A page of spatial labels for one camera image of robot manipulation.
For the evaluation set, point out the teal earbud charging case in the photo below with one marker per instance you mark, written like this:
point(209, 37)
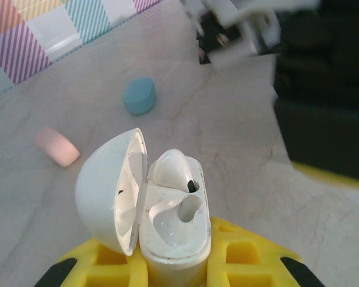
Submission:
point(139, 95)

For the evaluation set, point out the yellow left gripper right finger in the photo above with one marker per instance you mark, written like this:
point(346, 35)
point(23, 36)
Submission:
point(215, 239)

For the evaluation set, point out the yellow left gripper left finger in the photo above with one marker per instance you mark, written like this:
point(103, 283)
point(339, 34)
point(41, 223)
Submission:
point(86, 257)

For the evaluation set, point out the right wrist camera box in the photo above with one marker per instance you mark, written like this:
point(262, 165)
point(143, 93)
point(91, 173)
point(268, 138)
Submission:
point(236, 56)

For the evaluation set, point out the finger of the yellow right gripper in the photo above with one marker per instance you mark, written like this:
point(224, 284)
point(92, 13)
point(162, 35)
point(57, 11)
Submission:
point(332, 176)

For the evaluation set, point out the pink earbud charging case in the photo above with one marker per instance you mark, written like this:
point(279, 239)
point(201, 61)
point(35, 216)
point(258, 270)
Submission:
point(58, 146)

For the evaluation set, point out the white earbud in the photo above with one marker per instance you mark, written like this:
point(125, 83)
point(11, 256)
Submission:
point(170, 167)

